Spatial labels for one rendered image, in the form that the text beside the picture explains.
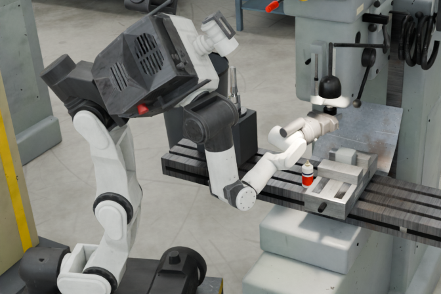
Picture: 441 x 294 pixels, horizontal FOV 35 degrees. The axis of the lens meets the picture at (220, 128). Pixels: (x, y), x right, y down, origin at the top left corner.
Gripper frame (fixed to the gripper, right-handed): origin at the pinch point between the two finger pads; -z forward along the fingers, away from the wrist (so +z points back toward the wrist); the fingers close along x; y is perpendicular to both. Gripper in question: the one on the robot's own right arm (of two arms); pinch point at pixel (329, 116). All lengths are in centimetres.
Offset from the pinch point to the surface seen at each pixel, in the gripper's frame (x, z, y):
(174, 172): 56, 27, 33
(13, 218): 165, 49, 95
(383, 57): -6.4, -22.4, -16.4
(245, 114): 35.1, 6.0, 8.3
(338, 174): -8.9, 6.5, 17.6
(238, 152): 33.5, 12.7, 21.6
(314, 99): -2.7, 12.7, -12.6
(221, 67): 171, -115, 69
